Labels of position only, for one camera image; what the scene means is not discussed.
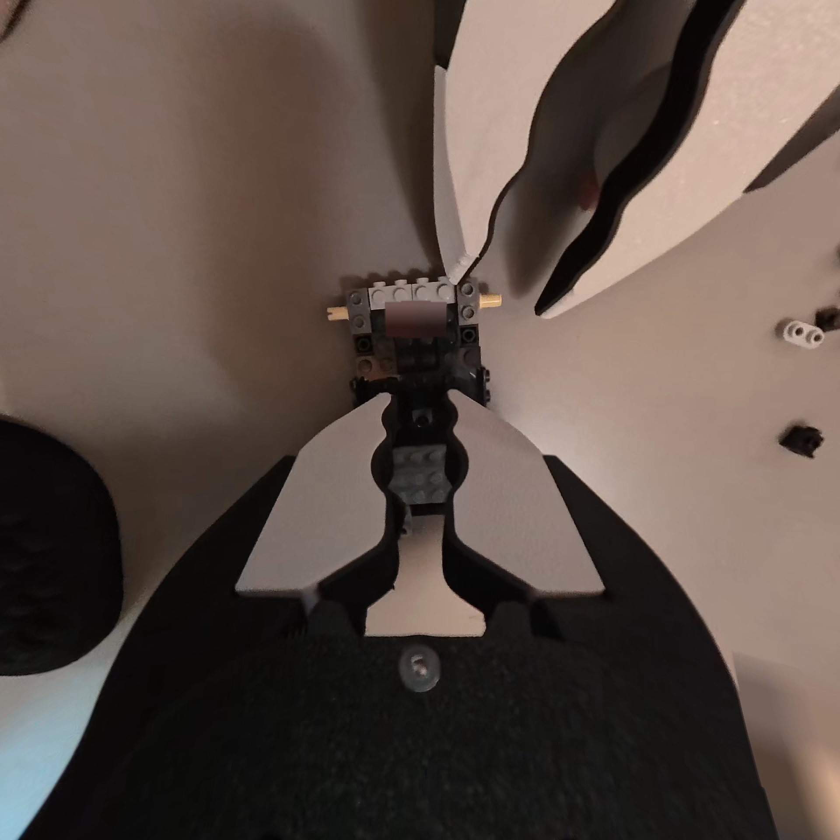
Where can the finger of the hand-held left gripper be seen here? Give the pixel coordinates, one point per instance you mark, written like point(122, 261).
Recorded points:
point(735, 131)
point(479, 131)

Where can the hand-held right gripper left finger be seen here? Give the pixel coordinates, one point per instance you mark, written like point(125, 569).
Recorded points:
point(315, 518)

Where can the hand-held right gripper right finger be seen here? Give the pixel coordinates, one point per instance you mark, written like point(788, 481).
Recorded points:
point(518, 518)

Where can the black toy brick car chassis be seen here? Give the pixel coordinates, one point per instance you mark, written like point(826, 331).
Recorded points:
point(469, 328)

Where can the grey desk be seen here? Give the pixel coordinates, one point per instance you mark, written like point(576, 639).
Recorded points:
point(164, 229)

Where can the small black plate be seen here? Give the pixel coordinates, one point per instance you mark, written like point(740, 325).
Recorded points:
point(829, 319)

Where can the light grey rounded plate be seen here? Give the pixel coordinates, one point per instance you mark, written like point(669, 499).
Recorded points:
point(800, 332)

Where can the black clip brick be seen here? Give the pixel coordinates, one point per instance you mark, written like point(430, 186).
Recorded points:
point(800, 439)

